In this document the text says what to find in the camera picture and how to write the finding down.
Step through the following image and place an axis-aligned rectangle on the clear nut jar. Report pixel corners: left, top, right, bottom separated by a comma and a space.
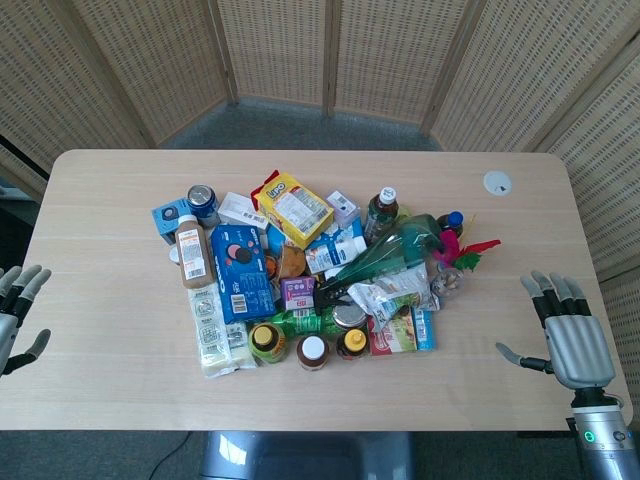
430, 266, 469, 299

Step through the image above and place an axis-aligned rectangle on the black binder clip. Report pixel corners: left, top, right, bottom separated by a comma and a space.
313, 280, 355, 312

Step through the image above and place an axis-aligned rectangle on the brown drink bottle white cap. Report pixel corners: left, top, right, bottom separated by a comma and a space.
174, 215, 217, 291

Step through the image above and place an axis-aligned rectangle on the green cone plastic bag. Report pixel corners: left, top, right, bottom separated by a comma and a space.
324, 213, 443, 292

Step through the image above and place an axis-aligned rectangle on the blue narrow stick box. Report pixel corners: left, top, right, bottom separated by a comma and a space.
412, 307, 438, 352

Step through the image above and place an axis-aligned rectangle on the white barcode box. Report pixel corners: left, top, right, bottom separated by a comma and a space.
217, 192, 268, 227

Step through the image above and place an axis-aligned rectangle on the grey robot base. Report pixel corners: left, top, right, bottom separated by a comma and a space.
198, 430, 430, 480

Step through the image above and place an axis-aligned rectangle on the dark tea bottle white cap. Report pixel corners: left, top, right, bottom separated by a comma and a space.
363, 187, 401, 245

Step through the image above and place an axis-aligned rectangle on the green bottle yellow cap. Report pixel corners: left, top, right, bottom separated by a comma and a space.
248, 322, 290, 365

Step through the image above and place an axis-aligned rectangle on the white snack pouch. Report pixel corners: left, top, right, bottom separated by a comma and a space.
346, 263, 441, 319

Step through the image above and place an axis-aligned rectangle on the black floor cable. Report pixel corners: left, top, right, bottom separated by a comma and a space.
148, 430, 194, 480

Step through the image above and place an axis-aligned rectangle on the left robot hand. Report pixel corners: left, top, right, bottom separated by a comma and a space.
0, 264, 53, 379

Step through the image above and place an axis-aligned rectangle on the blue cap bottle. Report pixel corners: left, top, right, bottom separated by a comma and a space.
436, 210, 466, 236

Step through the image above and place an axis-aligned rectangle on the blue soda can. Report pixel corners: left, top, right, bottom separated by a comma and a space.
187, 184, 222, 229

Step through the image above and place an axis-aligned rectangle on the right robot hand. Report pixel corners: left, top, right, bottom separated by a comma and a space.
495, 270, 616, 390

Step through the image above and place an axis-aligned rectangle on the green drink can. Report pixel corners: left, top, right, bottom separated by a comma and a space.
272, 308, 337, 337

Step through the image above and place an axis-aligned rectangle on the dark bottle orange cap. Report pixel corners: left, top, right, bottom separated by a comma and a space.
335, 328, 370, 361

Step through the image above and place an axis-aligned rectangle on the colourful feather shuttlecock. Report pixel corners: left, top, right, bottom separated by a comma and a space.
432, 230, 502, 274

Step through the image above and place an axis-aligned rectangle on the light blue camera box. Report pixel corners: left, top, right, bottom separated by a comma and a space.
151, 198, 193, 246

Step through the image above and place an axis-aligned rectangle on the lilac small box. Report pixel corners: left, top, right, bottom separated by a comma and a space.
325, 189, 362, 229

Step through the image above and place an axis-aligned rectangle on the blue white milk carton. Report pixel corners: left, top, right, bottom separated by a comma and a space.
304, 218, 367, 275

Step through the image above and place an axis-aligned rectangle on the brown pastry packet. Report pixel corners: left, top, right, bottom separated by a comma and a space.
276, 243, 308, 279

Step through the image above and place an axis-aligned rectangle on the brown jar white lid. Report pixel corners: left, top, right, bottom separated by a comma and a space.
295, 334, 331, 372

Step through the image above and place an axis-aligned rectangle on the white round cable grommet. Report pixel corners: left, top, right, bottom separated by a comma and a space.
482, 170, 515, 196

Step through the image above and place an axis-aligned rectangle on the glass jar metal lid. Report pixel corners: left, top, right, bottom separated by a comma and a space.
331, 302, 369, 332

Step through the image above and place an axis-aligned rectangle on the blue cookie package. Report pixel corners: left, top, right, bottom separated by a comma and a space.
210, 224, 275, 325

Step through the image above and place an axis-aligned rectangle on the white green printed packet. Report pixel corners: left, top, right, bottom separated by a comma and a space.
187, 287, 259, 379

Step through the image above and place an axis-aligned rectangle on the red snack box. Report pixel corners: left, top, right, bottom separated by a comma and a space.
367, 309, 418, 356

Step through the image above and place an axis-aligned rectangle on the purple small box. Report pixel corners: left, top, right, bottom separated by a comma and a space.
279, 276, 316, 312

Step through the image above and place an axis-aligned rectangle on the yellow Uno cracker box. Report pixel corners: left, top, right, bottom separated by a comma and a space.
250, 170, 335, 250

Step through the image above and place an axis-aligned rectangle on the wicker folding screen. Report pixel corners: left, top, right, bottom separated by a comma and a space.
0, 0, 640, 431

